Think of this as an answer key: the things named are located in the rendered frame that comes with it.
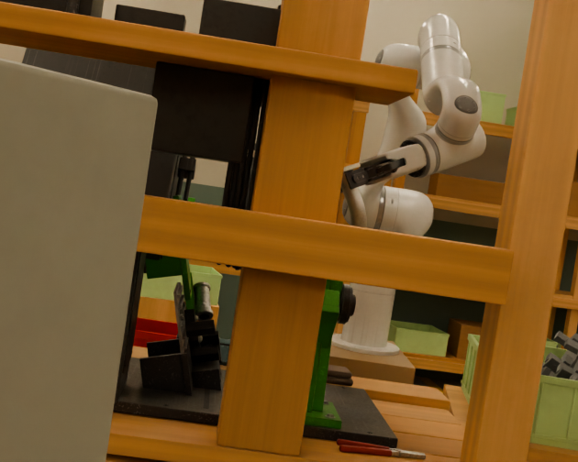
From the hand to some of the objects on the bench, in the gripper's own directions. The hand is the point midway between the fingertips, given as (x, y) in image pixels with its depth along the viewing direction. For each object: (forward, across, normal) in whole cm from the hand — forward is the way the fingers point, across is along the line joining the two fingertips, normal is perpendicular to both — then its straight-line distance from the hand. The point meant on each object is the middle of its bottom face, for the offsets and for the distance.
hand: (350, 180), depth 183 cm
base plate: (+46, +38, -22) cm, 63 cm away
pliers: (+16, -4, -47) cm, 50 cm away
